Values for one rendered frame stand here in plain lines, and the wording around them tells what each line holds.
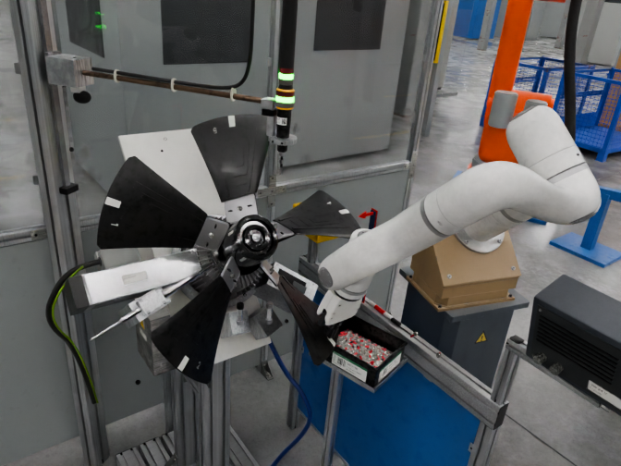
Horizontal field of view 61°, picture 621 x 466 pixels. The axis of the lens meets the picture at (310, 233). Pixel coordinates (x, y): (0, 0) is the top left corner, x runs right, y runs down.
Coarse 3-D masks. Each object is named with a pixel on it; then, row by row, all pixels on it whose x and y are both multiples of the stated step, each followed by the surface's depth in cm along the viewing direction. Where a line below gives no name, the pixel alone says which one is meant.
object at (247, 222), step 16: (240, 224) 127; (256, 224) 131; (272, 224) 132; (224, 240) 132; (240, 240) 127; (272, 240) 131; (224, 256) 135; (240, 256) 127; (256, 256) 127; (240, 272) 136
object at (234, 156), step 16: (192, 128) 141; (208, 128) 141; (224, 128) 140; (240, 128) 140; (256, 128) 140; (208, 144) 140; (224, 144) 139; (240, 144) 139; (256, 144) 138; (208, 160) 140; (224, 160) 139; (240, 160) 137; (256, 160) 137; (224, 176) 138; (240, 176) 137; (256, 176) 136; (224, 192) 138; (240, 192) 136; (256, 192) 135
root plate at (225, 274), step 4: (228, 260) 127; (232, 260) 128; (228, 264) 127; (232, 264) 129; (236, 264) 131; (224, 268) 126; (228, 268) 128; (232, 268) 130; (236, 268) 132; (224, 272) 125; (228, 272) 128; (232, 272) 130; (236, 272) 132; (224, 276) 126; (228, 276) 129; (236, 276) 133; (228, 280) 129; (232, 280) 131; (228, 284) 130; (232, 284) 132; (232, 288) 132
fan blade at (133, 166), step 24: (120, 168) 118; (144, 168) 120; (120, 192) 119; (144, 192) 120; (168, 192) 122; (120, 216) 120; (144, 216) 122; (168, 216) 124; (192, 216) 125; (120, 240) 122; (144, 240) 125; (168, 240) 127; (192, 240) 129
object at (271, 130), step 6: (264, 102) 124; (270, 102) 124; (264, 108) 125; (270, 108) 124; (276, 108) 126; (264, 114) 125; (270, 114) 124; (270, 120) 125; (270, 126) 126; (270, 132) 127; (270, 138) 126; (276, 138) 126; (288, 138) 127; (294, 138) 127; (276, 144) 125; (282, 144) 125; (288, 144) 125
